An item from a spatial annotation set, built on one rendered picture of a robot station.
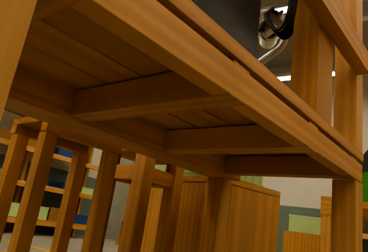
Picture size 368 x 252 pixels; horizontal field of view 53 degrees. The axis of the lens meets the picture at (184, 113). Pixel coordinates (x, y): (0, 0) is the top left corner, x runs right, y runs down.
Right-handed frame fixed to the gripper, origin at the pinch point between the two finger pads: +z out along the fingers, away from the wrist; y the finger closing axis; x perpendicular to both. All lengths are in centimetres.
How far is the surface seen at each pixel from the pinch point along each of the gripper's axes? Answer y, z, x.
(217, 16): -26, 56, 5
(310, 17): 2.2, 22.7, 14.5
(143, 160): -82, -21, 7
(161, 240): -103, -35, 41
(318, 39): -2.0, 26.0, 22.3
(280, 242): -112, -674, 213
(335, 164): -23, 17, 56
